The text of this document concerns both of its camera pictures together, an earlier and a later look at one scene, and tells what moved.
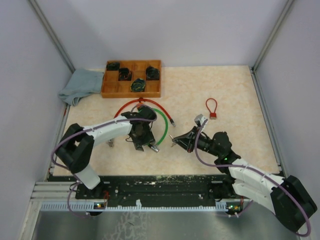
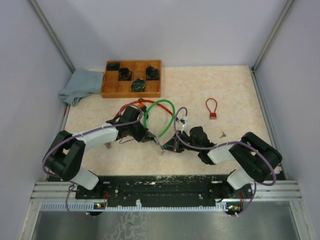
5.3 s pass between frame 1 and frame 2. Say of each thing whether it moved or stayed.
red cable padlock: stayed
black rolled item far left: stayed
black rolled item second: stayed
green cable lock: moved
